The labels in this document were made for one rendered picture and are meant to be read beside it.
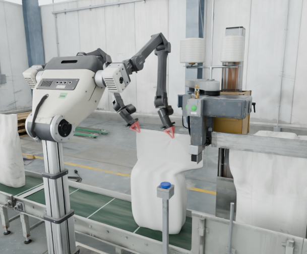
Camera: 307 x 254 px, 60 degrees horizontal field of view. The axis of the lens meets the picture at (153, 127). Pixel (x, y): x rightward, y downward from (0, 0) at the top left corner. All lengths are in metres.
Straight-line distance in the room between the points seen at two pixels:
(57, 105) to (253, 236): 1.17
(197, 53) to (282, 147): 0.76
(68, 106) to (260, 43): 5.64
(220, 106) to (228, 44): 0.44
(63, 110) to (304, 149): 1.27
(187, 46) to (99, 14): 6.85
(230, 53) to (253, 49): 4.94
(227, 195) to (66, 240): 1.09
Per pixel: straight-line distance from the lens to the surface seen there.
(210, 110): 1.47
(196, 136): 1.51
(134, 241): 1.95
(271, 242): 1.49
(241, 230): 1.49
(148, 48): 1.68
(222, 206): 2.06
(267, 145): 1.61
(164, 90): 1.73
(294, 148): 1.61
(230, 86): 1.94
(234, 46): 1.72
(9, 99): 9.66
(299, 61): 6.57
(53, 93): 1.50
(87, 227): 2.16
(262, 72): 6.60
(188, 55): 1.77
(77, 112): 1.44
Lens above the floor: 1.48
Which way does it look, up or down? 12 degrees down
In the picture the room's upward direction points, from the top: 1 degrees counter-clockwise
